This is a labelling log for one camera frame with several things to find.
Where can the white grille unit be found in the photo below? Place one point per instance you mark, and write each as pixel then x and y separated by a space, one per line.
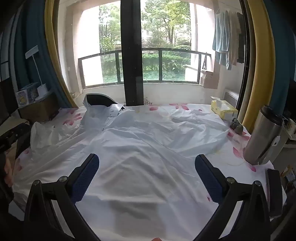
pixel 231 98

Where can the large white shirt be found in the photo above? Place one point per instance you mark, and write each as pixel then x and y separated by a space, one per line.
pixel 143 148

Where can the hanging dark garment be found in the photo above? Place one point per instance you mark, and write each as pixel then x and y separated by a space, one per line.
pixel 241 39

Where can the stainless steel thermos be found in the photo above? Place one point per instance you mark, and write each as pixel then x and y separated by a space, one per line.
pixel 262 136

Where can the person's right hand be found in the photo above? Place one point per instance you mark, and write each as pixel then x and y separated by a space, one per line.
pixel 157 239

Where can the hanging beige garment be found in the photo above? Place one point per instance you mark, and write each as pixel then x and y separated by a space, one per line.
pixel 234 39

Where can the hanging light blue towel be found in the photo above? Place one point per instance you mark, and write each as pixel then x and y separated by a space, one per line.
pixel 221 39

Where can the black door frame post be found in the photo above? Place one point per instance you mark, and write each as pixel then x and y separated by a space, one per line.
pixel 132 58

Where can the small dark figurine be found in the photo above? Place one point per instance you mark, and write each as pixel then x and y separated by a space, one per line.
pixel 236 127

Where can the person's left hand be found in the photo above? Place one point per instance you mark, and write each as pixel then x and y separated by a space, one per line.
pixel 7 172

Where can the green trees outside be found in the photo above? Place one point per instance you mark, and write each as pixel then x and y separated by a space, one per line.
pixel 166 27

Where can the large cardboard box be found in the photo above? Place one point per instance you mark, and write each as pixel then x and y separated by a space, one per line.
pixel 39 109

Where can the cartoon printed box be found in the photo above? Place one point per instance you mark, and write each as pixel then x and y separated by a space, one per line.
pixel 25 96

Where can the white desk lamp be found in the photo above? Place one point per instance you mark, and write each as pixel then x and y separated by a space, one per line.
pixel 41 90

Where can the white floral sheet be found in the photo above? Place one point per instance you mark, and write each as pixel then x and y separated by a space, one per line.
pixel 231 163

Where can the black flat device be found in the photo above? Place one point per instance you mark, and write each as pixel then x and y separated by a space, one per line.
pixel 274 192

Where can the yellow tissue box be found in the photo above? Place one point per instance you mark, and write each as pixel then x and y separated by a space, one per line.
pixel 223 109

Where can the teal curtain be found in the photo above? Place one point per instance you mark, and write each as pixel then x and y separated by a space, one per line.
pixel 283 58
pixel 32 27

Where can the small dried plant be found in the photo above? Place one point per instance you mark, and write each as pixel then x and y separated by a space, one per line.
pixel 148 101

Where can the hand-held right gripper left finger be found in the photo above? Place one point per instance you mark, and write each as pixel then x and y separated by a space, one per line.
pixel 84 177

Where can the dark balcony railing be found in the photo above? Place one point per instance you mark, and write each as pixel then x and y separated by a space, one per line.
pixel 159 49

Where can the small cardboard box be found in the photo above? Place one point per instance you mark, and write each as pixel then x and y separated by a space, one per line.
pixel 210 80

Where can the clear plastic bag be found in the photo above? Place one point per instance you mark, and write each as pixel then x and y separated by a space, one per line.
pixel 94 115

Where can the white plastic bag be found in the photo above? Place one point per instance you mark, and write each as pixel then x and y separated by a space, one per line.
pixel 44 136

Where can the yellow curtain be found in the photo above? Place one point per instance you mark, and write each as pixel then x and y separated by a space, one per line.
pixel 54 46
pixel 261 58

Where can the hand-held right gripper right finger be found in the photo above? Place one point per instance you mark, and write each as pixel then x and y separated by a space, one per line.
pixel 209 178

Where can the black chair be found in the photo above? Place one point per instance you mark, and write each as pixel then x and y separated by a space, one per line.
pixel 99 98

